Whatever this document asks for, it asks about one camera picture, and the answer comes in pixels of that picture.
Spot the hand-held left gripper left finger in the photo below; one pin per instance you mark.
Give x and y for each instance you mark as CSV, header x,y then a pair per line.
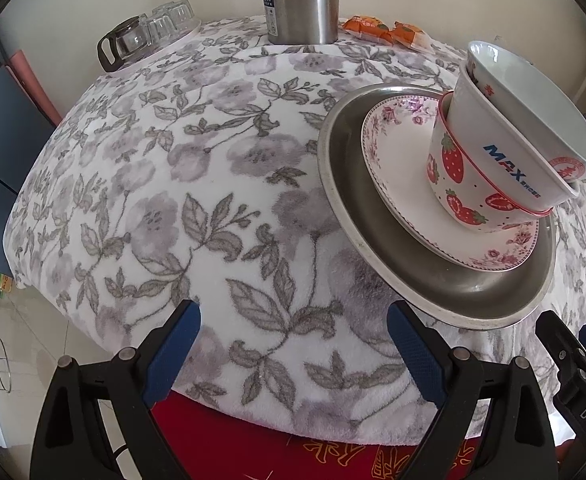
x,y
173,355

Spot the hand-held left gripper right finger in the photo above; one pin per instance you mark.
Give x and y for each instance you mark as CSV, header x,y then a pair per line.
x,y
415,360

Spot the round stainless steel plate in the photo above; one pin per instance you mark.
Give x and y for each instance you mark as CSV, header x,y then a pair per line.
x,y
398,260

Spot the pink floral plate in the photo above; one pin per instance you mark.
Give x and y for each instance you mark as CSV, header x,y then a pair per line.
x,y
398,160

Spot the strawberry print bowl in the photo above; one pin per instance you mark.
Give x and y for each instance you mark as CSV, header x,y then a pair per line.
x,y
455,160

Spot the white square cup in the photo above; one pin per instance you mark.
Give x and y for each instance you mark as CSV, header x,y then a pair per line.
x,y
478,110

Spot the white bowl with red emblem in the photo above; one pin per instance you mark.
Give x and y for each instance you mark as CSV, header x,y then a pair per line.
x,y
523,90

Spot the red cloth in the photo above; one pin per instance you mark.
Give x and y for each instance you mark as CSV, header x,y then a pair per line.
x,y
253,450

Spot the grey floral blanket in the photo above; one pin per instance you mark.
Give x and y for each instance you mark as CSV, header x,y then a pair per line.
x,y
198,185

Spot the pink panel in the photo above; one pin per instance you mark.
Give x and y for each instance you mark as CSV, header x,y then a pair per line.
x,y
30,85

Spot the stainless steel thermos jug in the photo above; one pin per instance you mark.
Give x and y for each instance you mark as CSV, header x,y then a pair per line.
x,y
298,0

